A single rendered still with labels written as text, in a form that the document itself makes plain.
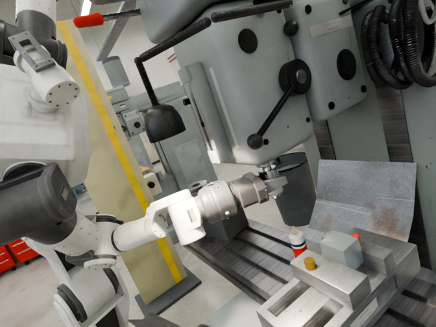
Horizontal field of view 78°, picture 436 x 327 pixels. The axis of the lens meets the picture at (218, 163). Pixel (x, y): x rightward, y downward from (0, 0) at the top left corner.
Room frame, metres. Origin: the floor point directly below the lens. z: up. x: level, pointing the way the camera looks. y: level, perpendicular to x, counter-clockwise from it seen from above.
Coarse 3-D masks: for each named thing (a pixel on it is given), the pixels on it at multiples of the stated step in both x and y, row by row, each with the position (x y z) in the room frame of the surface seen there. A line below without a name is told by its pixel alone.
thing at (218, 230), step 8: (192, 184) 1.08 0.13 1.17; (200, 184) 1.04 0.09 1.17; (208, 184) 1.01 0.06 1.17; (192, 192) 1.02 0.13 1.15; (240, 208) 0.96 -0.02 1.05; (232, 216) 0.93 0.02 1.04; (240, 216) 0.95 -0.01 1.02; (208, 224) 0.96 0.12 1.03; (216, 224) 0.93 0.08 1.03; (224, 224) 0.90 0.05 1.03; (232, 224) 0.92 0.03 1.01; (240, 224) 0.94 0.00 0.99; (208, 232) 0.98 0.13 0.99; (216, 232) 0.94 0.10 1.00; (224, 232) 0.90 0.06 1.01; (232, 232) 0.91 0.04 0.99; (224, 240) 0.92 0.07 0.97
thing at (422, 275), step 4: (424, 268) 0.69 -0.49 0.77; (420, 272) 0.68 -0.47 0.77; (424, 272) 0.68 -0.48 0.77; (428, 272) 0.67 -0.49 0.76; (432, 272) 0.67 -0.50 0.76; (416, 276) 0.68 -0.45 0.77; (420, 276) 0.67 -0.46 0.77; (424, 276) 0.67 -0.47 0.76; (428, 276) 0.66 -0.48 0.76; (432, 276) 0.67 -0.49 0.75; (424, 280) 0.66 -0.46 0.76; (428, 280) 0.66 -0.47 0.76; (432, 280) 0.66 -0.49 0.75
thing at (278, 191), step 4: (276, 172) 0.63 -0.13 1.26; (260, 176) 0.63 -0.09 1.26; (264, 176) 0.62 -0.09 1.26; (268, 176) 0.62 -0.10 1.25; (272, 176) 0.62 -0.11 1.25; (276, 176) 0.62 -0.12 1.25; (280, 188) 0.62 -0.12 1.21; (272, 192) 0.62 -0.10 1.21; (276, 192) 0.62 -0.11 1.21; (280, 192) 0.62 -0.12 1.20; (272, 196) 0.62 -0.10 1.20
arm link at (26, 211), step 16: (0, 192) 0.47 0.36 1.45; (16, 192) 0.46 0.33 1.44; (32, 192) 0.45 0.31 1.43; (0, 208) 0.44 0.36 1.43; (16, 208) 0.44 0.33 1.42; (32, 208) 0.44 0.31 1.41; (0, 224) 0.43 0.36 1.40; (16, 224) 0.44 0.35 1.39; (32, 224) 0.45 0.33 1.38; (48, 224) 0.46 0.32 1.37; (64, 224) 0.51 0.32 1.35; (0, 240) 0.44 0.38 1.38; (48, 240) 0.50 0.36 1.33
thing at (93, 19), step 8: (80, 16) 0.61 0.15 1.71; (88, 16) 0.61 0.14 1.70; (96, 16) 0.62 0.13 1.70; (104, 16) 0.63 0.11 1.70; (112, 16) 0.64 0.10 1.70; (120, 16) 0.65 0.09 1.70; (128, 16) 0.66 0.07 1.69; (80, 24) 0.60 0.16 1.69; (88, 24) 0.61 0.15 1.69; (96, 24) 0.62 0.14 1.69
